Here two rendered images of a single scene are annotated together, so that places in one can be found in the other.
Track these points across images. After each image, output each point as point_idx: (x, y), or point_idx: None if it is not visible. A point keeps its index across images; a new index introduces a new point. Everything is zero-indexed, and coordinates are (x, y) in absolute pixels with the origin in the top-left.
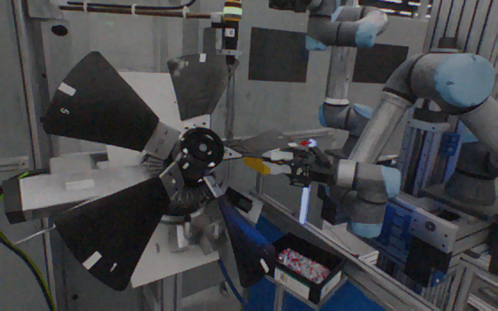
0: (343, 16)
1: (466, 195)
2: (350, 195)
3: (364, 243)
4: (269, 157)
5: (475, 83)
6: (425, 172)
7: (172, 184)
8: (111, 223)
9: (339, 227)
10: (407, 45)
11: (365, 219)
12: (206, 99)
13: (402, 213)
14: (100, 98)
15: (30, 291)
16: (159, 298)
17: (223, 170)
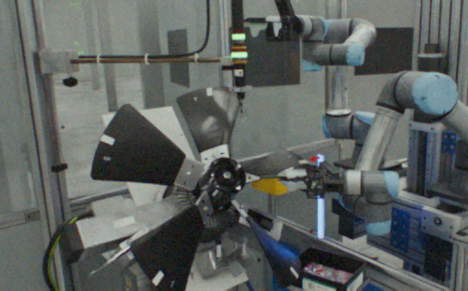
0: (333, 29)
1: (465, 189)
2: (361, 201)
3: (391, 263)
4: (285, 176)
5: (442, 95)
6: (432, 172)
7: (204, 211)
8: (167, 247)
9: (362, 250)
10: (412, 26)
11: (375, 218)
12: (220, 131)
13: (415, 215)
14: (134, 143)
15: None
16: None
17: None
